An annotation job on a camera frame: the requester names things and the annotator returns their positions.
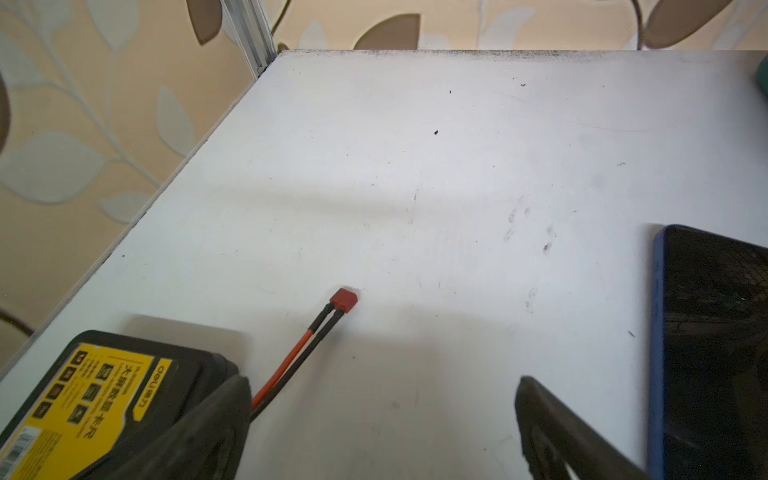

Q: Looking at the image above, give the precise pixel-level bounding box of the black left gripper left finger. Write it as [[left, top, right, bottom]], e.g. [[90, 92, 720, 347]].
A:
[[110, 375, 251, 480]]

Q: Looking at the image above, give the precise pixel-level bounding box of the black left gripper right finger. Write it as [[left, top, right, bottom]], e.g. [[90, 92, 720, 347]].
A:
[[515, 376, 648, 479]]

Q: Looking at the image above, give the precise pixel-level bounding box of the blue-edged black smartphone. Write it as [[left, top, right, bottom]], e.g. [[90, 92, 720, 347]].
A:
[[647, 225, 767, 479]]

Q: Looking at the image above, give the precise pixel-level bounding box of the black yellow battery pack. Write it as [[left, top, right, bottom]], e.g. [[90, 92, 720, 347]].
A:
[[1, 330, 238, 479]]

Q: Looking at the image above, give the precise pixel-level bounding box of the red black battery lead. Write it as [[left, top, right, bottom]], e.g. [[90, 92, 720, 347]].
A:
[[250, 288, 358, 422]]

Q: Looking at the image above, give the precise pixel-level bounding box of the green plastic tool case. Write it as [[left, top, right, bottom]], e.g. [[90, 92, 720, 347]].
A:
[[755, 56, 768, 96]]

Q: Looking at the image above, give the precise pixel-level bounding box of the aluminium frame post left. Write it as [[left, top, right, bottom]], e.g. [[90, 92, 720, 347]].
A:
[[223, 0, 278, 78]]

